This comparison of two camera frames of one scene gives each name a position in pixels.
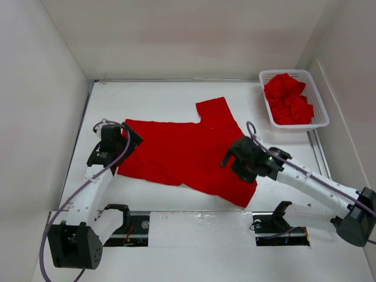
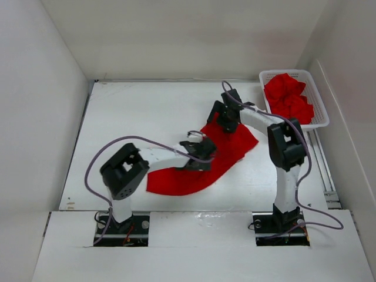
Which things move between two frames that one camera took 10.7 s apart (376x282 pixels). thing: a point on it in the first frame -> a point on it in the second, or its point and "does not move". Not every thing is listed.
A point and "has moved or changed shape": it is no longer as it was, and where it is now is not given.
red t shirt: (191, 154) has moved or changed shape
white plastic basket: (321, 118) does not move
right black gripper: (246, 175) -> (230, 127)
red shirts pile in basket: (288, 106) does not move
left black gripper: (135, 141) -> (203, 167)
